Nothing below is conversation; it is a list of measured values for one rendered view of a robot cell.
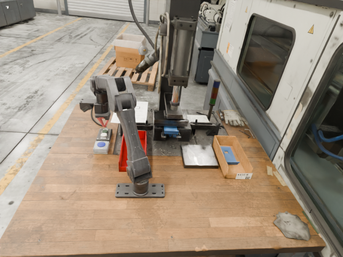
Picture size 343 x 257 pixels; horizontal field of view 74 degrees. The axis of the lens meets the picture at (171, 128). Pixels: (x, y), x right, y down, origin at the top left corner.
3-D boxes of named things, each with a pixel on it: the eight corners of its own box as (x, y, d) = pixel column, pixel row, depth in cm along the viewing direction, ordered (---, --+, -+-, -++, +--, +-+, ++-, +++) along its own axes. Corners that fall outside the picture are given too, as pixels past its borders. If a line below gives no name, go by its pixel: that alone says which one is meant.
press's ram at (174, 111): (153, 131, 119) (156, 77, 102) (152, 107, 140) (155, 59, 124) (187, 132, 121) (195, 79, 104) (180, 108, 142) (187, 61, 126)
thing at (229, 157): (224, 165, 111) (226, 161, 110) (217, 146, 124) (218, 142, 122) (238, 166, 112) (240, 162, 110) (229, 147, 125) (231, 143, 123)
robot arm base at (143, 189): (116, 171, 91) (114, 184, 85) (165, 171, 94) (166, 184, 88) (116, 184, 95) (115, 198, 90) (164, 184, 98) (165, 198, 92)
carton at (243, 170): (224, 180, 105) (227, 167, 101) (211, 146, 126) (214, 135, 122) (249, 180, 107) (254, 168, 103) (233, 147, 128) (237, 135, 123)
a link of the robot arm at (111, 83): (88, 75, 104) (110, 79, 79) (107, 73, 108) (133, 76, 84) (93, 101, 108) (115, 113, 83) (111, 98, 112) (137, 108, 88)
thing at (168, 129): (164, 135, 114) (165, 130, 112) (163, 119, 127) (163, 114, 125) (178, 135, 115) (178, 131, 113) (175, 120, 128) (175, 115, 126)
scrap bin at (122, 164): (118, 172, 102) (118, 161, 98) (123, 138, 122) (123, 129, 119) (145, 172, 103) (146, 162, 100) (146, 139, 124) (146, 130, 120)
